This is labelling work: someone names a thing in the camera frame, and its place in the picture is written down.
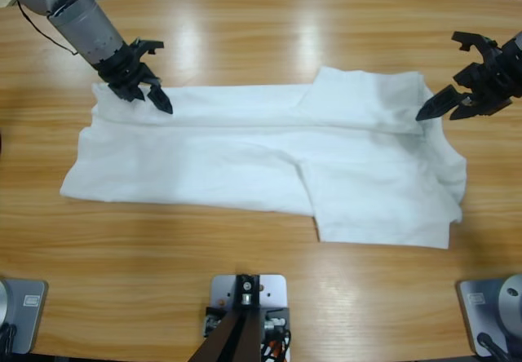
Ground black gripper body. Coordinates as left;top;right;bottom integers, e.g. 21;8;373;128
448;41;522;122
92;41;162;104

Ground white t-shirt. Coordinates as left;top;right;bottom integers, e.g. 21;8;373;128
60;66;468;251

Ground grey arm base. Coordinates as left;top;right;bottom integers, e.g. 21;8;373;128
455;272;522;358
0;278;49;355

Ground white mounting block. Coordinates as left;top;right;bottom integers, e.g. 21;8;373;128
210;273;289;311

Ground silver cylindrical fitting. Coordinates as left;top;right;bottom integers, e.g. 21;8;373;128
263;316;287;333
202;314;223;336

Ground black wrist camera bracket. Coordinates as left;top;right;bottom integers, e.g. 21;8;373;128
451;30;501;56
130;38;166;58

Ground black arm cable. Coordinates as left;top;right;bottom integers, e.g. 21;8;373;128
15;0;79;57

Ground black base cable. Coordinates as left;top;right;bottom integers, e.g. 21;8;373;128
476;332;509;362
0;321;18;355

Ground orange and black cables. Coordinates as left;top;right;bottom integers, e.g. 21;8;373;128
259;329;293;362

